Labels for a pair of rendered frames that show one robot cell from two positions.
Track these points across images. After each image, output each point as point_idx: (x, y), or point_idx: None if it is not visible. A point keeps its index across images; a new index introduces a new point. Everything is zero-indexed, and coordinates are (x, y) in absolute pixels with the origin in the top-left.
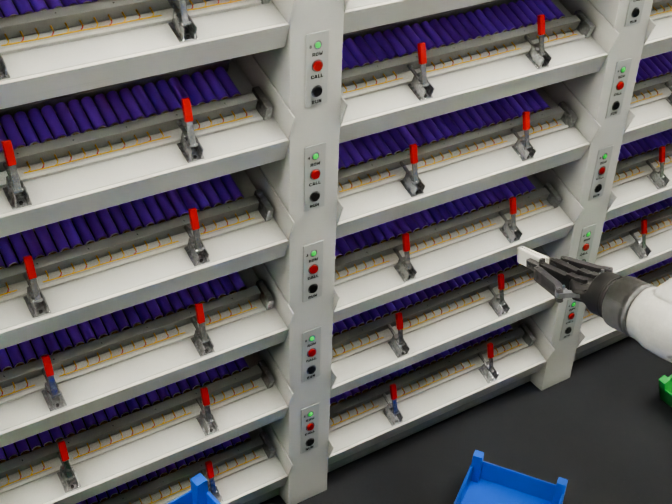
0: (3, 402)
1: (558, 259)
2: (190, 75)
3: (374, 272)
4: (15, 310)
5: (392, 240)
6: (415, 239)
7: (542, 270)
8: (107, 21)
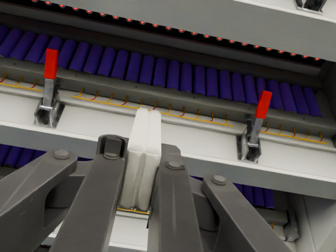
0: None
1: (185, 177)
2: None
3: (11, 94)
4: None
5: (64, 70)
6: (96, 83)
7: (43, 172)
8: None
